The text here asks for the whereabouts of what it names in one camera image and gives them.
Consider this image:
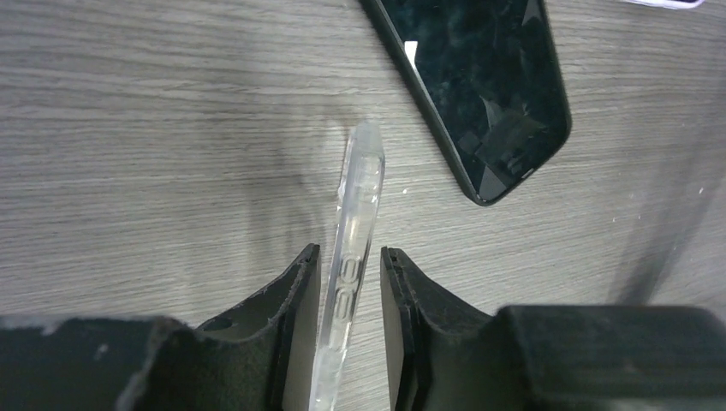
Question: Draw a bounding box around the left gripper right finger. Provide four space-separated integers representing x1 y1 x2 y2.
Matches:
380 247 725 410

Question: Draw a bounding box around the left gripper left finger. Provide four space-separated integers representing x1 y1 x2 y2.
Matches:
1 244 320 410

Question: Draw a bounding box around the clear phone case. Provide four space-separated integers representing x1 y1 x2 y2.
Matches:
308 122 385 410

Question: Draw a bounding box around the bare black phone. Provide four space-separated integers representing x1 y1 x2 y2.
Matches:
361 0 572 206

